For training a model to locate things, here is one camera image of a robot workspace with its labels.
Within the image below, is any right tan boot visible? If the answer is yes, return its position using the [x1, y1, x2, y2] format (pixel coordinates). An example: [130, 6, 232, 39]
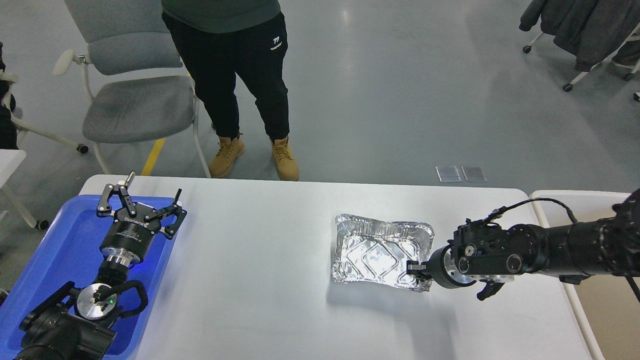
[271, 136, 300, 182]

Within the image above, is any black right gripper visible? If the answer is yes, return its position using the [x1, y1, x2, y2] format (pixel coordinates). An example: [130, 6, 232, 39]
[406, 244, 477, 290]

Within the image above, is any blue plastic tray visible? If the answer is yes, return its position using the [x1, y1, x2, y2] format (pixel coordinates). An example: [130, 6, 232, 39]
[0, 194, 175, 360]

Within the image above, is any left tan boot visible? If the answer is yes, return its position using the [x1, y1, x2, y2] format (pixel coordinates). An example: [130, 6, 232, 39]
[208, 133, 245, 179]

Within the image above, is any floor plate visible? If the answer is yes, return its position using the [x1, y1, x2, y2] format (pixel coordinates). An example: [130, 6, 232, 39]
[461, 165, 488, 183]
[435, 165, 462, 183]

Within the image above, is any white plastic bin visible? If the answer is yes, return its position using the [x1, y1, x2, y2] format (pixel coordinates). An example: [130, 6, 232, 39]
[530, 190, 640, 360]

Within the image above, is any aluminium foil tray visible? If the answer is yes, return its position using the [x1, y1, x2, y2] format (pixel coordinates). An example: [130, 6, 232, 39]
[331, 213, 435, 293]

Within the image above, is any white chair at left edge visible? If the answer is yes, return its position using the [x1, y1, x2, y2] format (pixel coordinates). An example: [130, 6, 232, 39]
[0, 58, 89, 154]

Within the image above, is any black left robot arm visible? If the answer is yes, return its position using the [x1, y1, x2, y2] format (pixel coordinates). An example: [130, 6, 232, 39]
[7, 172, 187, 360]

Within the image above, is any right floor plate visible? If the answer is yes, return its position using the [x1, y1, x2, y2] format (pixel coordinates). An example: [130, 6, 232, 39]
[461, 165, 488, 183]

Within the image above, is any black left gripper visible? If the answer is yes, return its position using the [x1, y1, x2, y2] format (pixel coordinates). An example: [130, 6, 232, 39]
[96, 172, 188, 262]

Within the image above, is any chair with dark jackets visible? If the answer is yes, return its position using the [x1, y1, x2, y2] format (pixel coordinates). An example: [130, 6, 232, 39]
[519, 0, 640, 92]

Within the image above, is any person in black trousers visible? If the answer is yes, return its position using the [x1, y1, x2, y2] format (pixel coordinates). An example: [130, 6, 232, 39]
[161, 0, 290, 141]

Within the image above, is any tan boot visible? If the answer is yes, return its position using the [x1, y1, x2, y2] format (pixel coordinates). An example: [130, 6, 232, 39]
[271, 136, 300, 182]
[208, 133, 245, 179]

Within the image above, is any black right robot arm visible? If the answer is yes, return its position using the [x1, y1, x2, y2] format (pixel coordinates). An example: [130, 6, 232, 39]
[406, 191, 640, 301]

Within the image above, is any grey office chair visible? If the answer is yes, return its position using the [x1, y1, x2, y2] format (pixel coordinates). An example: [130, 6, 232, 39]
[53, 0, 211, 178]

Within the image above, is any left floor plate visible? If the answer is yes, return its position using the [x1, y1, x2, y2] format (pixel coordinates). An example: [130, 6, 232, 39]
[435, 165, 462, 183]

